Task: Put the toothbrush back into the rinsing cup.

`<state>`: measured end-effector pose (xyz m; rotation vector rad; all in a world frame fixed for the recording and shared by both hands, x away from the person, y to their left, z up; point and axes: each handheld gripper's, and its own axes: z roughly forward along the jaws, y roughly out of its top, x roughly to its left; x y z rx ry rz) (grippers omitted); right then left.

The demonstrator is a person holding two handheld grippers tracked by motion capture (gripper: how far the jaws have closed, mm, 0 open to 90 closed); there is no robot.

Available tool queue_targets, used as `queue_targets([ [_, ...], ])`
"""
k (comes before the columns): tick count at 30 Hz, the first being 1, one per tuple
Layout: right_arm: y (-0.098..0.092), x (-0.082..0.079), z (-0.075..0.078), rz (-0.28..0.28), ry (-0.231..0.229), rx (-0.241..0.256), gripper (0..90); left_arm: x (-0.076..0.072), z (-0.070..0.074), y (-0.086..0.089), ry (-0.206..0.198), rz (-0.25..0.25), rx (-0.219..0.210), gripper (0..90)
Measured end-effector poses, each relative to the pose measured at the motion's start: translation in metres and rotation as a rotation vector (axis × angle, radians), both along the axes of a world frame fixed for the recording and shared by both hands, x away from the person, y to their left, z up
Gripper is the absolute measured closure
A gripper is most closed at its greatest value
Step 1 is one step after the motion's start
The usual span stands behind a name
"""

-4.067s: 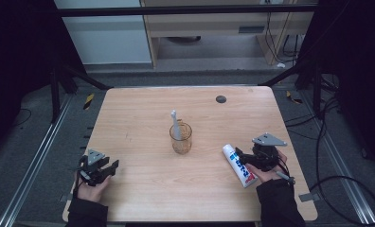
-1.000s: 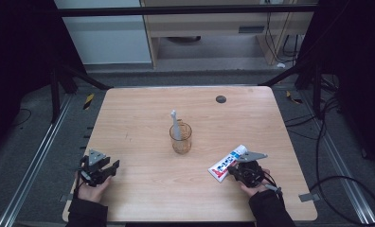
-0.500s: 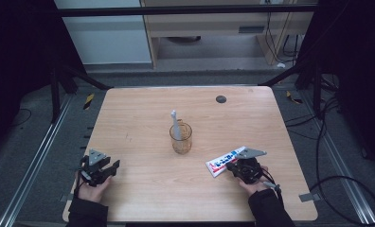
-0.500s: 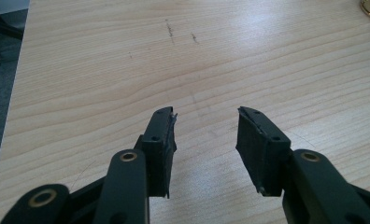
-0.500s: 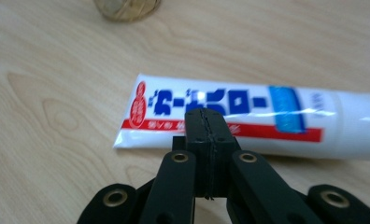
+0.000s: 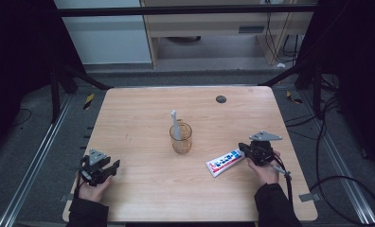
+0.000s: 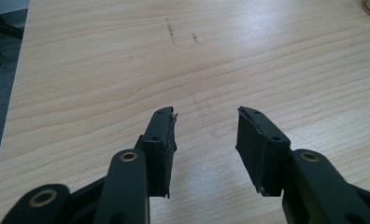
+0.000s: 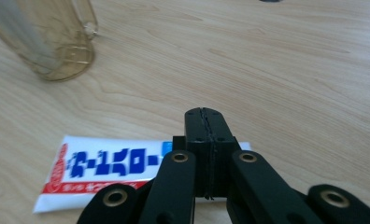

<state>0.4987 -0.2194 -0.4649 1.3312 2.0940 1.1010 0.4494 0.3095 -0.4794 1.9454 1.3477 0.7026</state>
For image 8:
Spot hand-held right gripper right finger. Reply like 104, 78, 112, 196
202, 106, 242, 200

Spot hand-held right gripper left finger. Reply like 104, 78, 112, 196
172, 106, 215, 201

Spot white toothpaste tube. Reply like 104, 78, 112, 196
32, 133, 252, 215

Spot amber transparent cup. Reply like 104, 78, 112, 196
0, 0, 100, 83

